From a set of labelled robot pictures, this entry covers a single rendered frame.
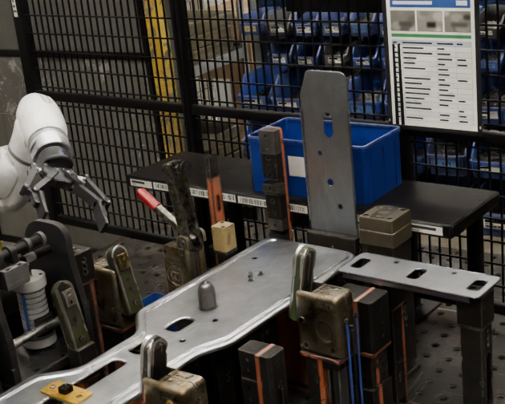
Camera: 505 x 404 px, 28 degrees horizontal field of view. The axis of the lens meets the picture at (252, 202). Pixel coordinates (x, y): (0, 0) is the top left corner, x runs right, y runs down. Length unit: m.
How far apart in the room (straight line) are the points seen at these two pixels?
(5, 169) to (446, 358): 1.06
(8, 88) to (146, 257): 1.84
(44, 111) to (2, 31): 2.21
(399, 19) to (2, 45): 2.61
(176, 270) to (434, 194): 0.58
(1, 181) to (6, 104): 2.24
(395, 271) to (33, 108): 0.92
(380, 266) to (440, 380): 0.33
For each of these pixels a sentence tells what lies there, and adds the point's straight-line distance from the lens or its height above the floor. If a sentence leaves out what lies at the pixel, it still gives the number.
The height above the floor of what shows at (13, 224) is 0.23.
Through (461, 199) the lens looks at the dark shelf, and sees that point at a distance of 2.14.
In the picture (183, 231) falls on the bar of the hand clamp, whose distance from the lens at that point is 1.93.
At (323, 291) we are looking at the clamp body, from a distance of 1.71.
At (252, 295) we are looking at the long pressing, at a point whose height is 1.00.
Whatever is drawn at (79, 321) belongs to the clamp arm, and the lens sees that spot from 1.75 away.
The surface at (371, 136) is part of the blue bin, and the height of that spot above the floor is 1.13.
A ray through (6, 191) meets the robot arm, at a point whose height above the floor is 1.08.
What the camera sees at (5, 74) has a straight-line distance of 4.55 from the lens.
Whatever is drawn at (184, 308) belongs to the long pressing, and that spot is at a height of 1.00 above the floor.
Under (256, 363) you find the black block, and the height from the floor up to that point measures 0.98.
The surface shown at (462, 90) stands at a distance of 2.16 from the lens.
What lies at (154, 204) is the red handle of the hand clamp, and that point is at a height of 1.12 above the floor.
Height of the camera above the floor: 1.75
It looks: 19 degrees down
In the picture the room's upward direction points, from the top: 6 degrees counter-clockwise
